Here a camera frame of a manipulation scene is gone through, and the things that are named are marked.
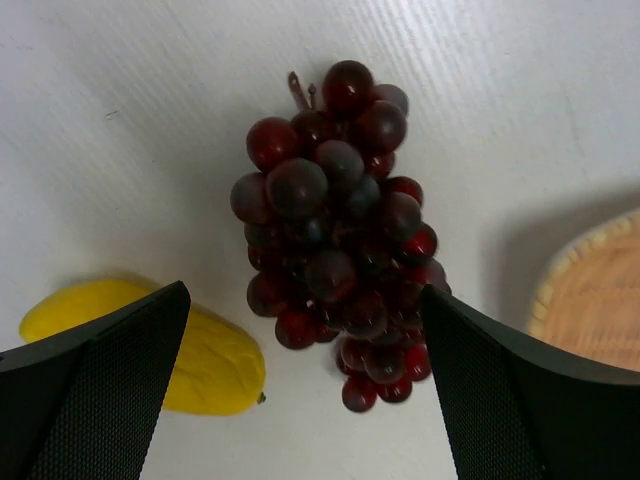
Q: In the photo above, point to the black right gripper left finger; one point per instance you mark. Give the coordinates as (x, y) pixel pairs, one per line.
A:
(84, 403)

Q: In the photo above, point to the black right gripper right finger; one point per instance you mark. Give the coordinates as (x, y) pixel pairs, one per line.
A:
(517, 408)

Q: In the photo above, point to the yellow fake mango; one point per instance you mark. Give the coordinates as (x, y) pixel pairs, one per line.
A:
(219, 370)

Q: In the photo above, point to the dark red fake grape bunch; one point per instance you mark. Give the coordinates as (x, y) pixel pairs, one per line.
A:
(337, 240)

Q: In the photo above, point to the woven bamboo fruit bowl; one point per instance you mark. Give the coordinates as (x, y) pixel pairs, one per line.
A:
(586, 301)

